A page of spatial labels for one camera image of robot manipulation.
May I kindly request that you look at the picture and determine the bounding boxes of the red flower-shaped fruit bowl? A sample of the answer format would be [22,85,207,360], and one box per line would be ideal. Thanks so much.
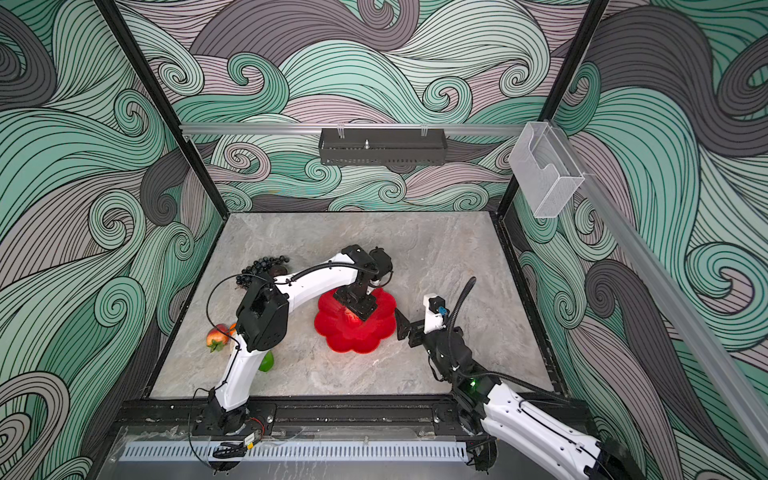
[314,288,397,354]

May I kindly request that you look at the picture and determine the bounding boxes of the red apple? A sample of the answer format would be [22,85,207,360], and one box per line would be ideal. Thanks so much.
[343,308,363,328]

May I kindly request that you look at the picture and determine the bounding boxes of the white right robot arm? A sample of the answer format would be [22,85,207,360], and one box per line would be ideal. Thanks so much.
[395,307,645,479]

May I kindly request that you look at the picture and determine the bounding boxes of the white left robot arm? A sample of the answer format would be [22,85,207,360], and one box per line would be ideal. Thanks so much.
[199,244,397,435]

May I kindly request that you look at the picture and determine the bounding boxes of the black grape bunch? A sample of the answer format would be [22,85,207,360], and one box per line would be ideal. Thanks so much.
[235,255,290,289]

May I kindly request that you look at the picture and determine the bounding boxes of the green lime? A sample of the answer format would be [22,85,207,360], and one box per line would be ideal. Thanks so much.
[259,351,275,372]

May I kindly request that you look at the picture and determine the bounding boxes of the red peach with leaf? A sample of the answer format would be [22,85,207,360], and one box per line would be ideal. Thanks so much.
[206,324,231,353]

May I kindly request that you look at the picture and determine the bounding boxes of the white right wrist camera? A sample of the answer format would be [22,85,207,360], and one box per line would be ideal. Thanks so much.
[423,294,448,334]

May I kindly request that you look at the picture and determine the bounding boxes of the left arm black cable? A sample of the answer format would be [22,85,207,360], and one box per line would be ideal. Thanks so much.
[205,262,361,355]

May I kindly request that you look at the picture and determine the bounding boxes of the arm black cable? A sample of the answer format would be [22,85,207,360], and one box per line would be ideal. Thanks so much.
[445,275,562,400]
[205,262,361,355]

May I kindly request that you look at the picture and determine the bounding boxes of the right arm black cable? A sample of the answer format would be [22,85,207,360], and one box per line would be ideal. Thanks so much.
[445,275,562,400]

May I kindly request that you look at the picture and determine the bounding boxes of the black perforated wall tray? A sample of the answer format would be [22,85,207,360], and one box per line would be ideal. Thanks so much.
[318,129,448,167]

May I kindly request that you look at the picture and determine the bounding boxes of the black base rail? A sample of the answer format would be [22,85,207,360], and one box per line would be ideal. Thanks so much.
[115,394,485,439]

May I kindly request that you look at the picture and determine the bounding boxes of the clear plastic wall bin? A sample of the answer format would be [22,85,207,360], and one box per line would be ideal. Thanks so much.
[508,122,584,219]

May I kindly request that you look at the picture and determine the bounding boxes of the aluminium rail back wall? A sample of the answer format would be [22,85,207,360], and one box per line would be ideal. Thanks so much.
[179,122,525,137]

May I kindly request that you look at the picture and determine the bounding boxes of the aluminium rail wall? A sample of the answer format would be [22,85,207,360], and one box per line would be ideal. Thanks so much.
[179,122,525,137]
[550,122,767,459]

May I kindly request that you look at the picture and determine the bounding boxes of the aluminium rail right wall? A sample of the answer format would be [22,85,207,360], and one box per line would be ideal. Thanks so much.
[550,122,767,459]

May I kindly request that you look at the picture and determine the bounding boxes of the white slotted cable duct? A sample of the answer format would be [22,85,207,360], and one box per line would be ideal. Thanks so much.
[118,441,468,463]

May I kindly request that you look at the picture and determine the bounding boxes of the black frame post left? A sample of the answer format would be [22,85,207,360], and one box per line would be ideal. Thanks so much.
[94,0,229,221]

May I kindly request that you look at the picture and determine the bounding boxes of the black frame post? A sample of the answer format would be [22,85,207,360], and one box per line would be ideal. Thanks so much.
[497,1,609,221]
[94,0,229,221]

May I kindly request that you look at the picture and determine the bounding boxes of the black frame post right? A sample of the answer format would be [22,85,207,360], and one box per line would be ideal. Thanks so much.
[497,1,609,221]

